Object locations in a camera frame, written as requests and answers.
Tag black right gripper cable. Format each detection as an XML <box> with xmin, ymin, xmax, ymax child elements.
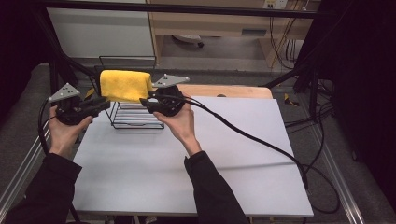
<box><xmin>155</xmin><ymin>92</ymin><xmax>341</xmax><ymax>215</ymax></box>

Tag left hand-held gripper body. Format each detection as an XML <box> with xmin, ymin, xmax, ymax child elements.
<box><xmin>48</xmin><ymin>82</ymin><xmax>96</xmax><ymax>125</ymax></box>

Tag grey chair base with wheel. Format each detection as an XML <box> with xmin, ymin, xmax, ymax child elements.
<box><xmin>172</xmin><ymin>35</ymin><xmax>205</xmax><ymax>49</ymax></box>

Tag wooden board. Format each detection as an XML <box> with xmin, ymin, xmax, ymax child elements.
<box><xmin>176</xmin><ymin>83</ymin><xmax>274</xmax><ymax>100</ymax></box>

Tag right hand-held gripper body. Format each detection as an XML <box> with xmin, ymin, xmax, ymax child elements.
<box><xmin>148</xmin><ymin>74</ymin><xmax>191</xmax><ymax>118</ymax></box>

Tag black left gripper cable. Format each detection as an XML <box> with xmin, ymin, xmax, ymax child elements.
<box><xmin>37</xmin><ymin>99</ymin><xmax>82</xmax><ymax>224</ymax></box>

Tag light wooden desk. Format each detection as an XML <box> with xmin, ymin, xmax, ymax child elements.
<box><xmin>146</xmin><ymin>0</ymin><xmax>321</xmax><ymax>68</ymax></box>

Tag black curtain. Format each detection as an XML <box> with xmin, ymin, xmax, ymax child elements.
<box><xmin>0</xmin><ymin>0</ymin><xmax>52</xmax><ymax>116</ymax></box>
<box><xmin>311</xmin><ymin>0</ymin><xmax>396</xmax><ymax>213</ymax></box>

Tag bundle of black floor cables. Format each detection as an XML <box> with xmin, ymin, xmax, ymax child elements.
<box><xmin>284</xmin><ymin>80</ymin><xmax>336</xmax><ymax>134</ymax></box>

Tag white wall power outlet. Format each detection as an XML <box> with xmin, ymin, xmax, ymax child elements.
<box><xmin>262</xmin><ymin>0</ymin><xmax>289</xmax><ymax>9</ymax></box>

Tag person's right hand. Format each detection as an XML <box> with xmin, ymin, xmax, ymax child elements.
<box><xmin>152</xmin><ymin>101</ymin><xmax>203</xmax><ymax>157</ymax></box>

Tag black metal frame strut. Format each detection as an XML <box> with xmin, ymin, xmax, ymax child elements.
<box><xmin>264</xmin><ymin>60</ymin><xmax>326</xmax><ymax>120</ymax></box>
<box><xmin>34</xmin><ymin>6</ymin><xmax>101</xmax><ymax>106</ymax></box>

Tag yellow towel with black edge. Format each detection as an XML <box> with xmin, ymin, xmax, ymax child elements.
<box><xmin>99</xmin><ymin>69</ymin><xmax>153</xmax><ymax>104</ymax></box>

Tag white cabinet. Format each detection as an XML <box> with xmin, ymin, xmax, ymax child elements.
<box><xmin>48</xmin><ymin>7</ymin><xmax>156</xmax><ymax>59</ymax></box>

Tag hanging desk cables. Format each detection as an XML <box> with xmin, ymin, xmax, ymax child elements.
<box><xmin>269</xmin><ymin>12</ymin><xmax>301</xmax><ymax>71</ymax></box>

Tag person's left hand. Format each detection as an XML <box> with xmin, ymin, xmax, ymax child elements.
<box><xmin>48</xmin><ymin>105</ymin><xmax>93</xmax><ymax>161</ymax></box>

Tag black wire rack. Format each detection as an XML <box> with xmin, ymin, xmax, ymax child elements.
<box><xmin>92</xmin><ymin>55</ymin><xmax>165</xmax><ymax>130</ymax></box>

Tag black metal frame bar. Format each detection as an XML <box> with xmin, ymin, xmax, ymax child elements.
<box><xmin>40</xmin><ymin>0</ymin><xmax>331</xmax><ymax>20</ymax></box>

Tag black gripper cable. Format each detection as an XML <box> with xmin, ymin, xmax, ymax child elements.
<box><xmin>155</xmin><ymin>92</ymin><xmax>341</xmax><ymax>215</ymax></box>
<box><xmin>37</xmin><ymin>99</ymin><xmax>82</xmax><ymax>224</ymax></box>

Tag aluminium rail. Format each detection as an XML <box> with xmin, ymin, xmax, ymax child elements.
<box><xmin>306</xmin><ymin>124</ymin><xmax>366</xmax><ymax>224</ymax></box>
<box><xmin>0</xmin><ymin>119</ymin><xmax>52</xmax><ymax>213</ymax></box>

